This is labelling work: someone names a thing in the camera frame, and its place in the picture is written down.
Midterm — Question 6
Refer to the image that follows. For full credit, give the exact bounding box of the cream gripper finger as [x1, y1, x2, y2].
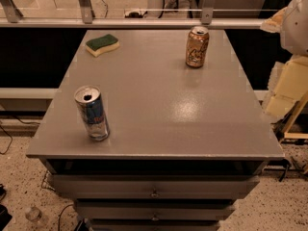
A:
[260, 8, 287, 33]
[263, 55, 308, 118]

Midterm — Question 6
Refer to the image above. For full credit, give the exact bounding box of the blue silver redbull can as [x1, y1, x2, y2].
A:
[74, 86, 110, 141]

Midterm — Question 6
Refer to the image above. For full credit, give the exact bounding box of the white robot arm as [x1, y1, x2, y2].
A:
[260, 0, 308, 119]

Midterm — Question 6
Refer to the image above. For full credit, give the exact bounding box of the orange soda can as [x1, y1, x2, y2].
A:
[186, 26, 210, 68]

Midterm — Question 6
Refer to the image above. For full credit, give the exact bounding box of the green yellow sponge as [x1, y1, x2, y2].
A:
[85, 34, 120, 57]

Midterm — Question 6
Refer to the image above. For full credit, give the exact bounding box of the grey drawer cabinet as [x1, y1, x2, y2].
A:
[28, 30, 283, 231]

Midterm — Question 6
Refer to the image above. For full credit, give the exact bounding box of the drawer with knob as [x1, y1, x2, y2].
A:
[75, 199, 235, 221]
[52, 175, 259, 199]

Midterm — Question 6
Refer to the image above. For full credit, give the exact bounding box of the top drawer with knob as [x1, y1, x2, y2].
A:
[52, 175, 259, 199]

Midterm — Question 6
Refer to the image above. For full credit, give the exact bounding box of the metal railing bar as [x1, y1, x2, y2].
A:
[0, 18, 263, 29]

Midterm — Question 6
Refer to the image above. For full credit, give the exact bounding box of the clear plastic bottle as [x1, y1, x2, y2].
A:
[25, 206, 44, 226]

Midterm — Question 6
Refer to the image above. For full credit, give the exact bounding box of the black floor cable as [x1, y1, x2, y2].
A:
[57, 203, 75, 231]

